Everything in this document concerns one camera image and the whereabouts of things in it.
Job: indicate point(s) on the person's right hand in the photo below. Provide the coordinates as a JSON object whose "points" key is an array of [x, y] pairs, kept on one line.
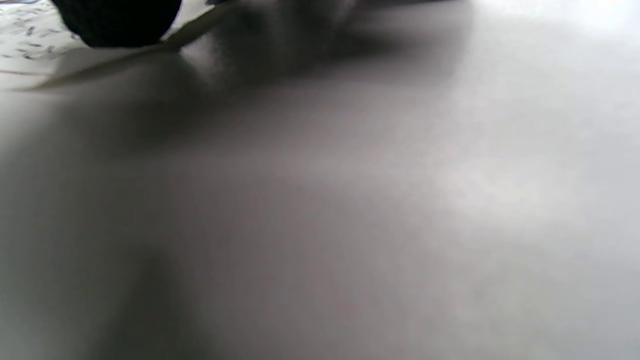
{"points": [[117, 22]]}

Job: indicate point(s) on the pink face cartoon poster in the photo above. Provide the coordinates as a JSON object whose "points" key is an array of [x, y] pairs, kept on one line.
{"points": [[25, 35]]}

